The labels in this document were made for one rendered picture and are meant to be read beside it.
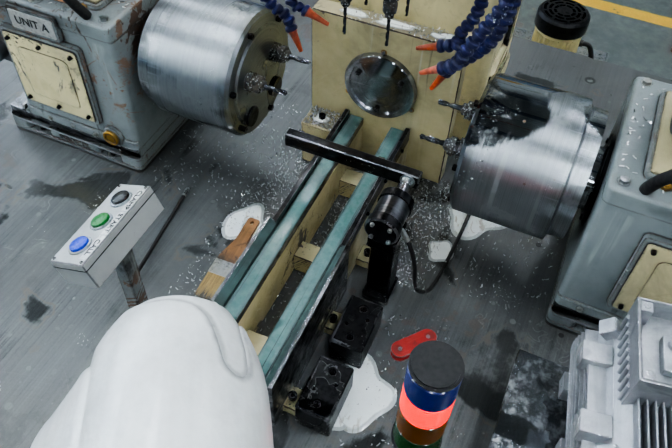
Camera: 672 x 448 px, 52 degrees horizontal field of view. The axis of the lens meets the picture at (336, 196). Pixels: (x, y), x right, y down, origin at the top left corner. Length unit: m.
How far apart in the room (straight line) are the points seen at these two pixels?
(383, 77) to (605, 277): 0.54
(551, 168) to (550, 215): 0.08
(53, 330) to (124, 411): 0.85
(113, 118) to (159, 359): 1.01
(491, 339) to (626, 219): 0.34
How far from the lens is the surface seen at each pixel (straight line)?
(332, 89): 1.43
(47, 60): 1.46
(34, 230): 1.49
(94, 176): 1.55
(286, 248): 1.24
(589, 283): 1.23
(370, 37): 1.32
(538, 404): 1.11
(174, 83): 1.31
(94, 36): 1.34
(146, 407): 0.49
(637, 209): 1.09
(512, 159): 1.12
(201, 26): 1.29
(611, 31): 3.58
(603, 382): 0.99
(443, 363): 0.77
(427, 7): 1.39
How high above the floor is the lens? 1.88
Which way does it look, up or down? 48 degrees down
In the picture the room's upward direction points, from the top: 2 degrees clockwise
